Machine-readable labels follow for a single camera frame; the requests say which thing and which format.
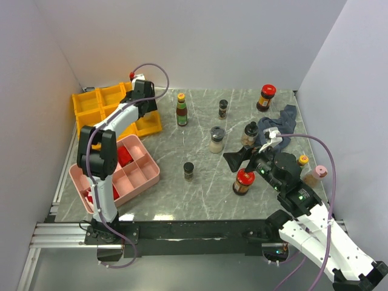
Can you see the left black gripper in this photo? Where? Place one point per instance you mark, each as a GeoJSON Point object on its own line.
{"type": "Point", "coordinates": [152, 105]}

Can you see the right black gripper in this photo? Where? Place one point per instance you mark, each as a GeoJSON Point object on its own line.
{"type": "Point", "coordinates": [234, 159]}

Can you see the red-lid chili jar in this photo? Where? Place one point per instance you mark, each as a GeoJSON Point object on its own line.
{"type": "Point", "coordinates": [243, 182]}
{"type": "Point", "coordinates": [268, 91]}

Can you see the black-top brown pepper grinder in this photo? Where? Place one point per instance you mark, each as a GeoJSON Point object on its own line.
{"type": "Point", "coordinates": [249, 134]}

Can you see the small black-cap spice jar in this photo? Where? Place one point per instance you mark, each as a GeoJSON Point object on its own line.
{"type": "Point", "coordinates": [188, 171]}
{"type": "Point", "coordinates": [223, 104]}

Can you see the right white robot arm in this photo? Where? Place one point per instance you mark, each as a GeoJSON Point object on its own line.
{"type": "Point", "coordinates": [305, 222]}

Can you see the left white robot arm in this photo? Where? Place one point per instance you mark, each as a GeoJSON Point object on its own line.
{"type": "Point", "coordinates": [98, 157]}

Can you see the clear-cap salt grinder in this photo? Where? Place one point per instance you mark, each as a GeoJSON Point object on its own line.
{"type": "Point", "coordinates": [217, 135]}

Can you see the green label sauce bottle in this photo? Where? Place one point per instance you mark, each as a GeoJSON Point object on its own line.
{"type": "Point", "coordinates": [181, 110]}
{"type": "Point", "coordinates": [302, 160]}

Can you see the yellow compartment bin organizer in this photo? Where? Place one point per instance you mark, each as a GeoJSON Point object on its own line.
{"type": "Point", "coordinates": [92, 107]}

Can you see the blue grey cloth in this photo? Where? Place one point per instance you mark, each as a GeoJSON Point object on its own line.
{"type": "Point", "coordinates": [286, 123]}

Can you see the pink-cap spice bottle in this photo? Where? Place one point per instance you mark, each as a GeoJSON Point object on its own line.
{"type": "Point", "coordinates": [313, 177]}

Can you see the pink divided tray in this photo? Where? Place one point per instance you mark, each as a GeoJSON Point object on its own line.
{"type": "Point", "coordinates": [128, 181]}

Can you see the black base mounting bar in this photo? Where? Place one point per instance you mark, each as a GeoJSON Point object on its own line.
{"type": "Point", "coordinates": [251, 237]}

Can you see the red white packet in tray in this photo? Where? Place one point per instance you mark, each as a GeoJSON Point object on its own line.
{"type": "Point", "coordinates": [88, 196]}

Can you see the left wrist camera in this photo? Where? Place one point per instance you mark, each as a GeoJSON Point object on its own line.
{"type": "Point", "coordinates": [133, 77]}

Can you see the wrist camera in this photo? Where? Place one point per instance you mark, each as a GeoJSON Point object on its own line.
{"type": "Point", "coordinates": [133, 77]}
{"type": "Point", "coordinates": [273, 138]}

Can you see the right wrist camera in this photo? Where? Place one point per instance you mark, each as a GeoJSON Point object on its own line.
{"type": "Point", "coordinates": [273, 138]}

